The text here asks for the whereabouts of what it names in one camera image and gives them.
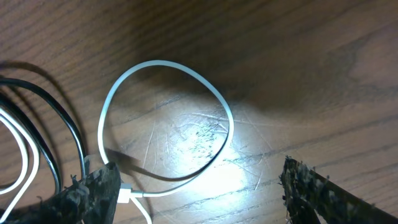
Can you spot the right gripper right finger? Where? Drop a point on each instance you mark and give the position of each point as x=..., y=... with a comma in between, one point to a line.
x=308, y=197

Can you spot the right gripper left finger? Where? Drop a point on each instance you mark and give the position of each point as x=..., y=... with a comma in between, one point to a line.
x=89, y=200

